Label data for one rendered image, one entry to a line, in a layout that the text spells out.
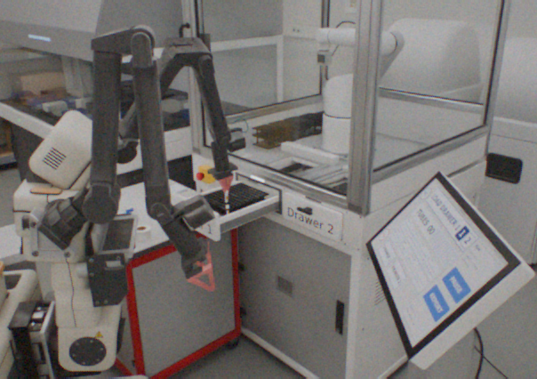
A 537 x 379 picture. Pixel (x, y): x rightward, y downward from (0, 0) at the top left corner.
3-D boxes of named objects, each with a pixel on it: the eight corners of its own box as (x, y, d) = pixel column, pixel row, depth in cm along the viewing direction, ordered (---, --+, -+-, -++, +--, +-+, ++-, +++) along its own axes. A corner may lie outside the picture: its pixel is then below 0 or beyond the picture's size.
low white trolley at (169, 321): (142, 411, 221) (121, 256, 192) (79, 343, 263) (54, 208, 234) (244, 349, 258) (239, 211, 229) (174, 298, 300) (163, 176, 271)
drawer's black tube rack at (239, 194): (227, 224, 199) (227, 209, 197) (200, 211, 211) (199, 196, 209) (268, 207, 214) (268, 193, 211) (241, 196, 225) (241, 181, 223)
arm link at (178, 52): (167, 23, 144) (181, 44, 139) (204, 37, 154) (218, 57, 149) (98, 141, 163) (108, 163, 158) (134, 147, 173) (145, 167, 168)
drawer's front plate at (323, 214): (339, 241, 189) (340, 214, 185) (283, 217, 209) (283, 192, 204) (341, 240, 190) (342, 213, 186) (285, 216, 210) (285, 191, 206)
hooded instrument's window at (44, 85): (112, 155, 258) (100, 63, 241) (-5, 100, 379) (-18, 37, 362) (276, 115, 331) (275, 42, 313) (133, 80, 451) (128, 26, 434)
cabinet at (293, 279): (352, 423, 214) (364, 254, 184) (204, 316, 283) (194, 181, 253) (463, 324, 274) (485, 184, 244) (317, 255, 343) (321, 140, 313)
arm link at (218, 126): (180, 41, 151) (196, 62, 146) (198, 33, 152) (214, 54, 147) (208, 133, 187) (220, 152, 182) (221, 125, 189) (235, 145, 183)
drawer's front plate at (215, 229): (217, 242, 190) (215, 214, 186) (172, 218, 210) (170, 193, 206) (220, 240, 191) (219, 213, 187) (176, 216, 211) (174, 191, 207)
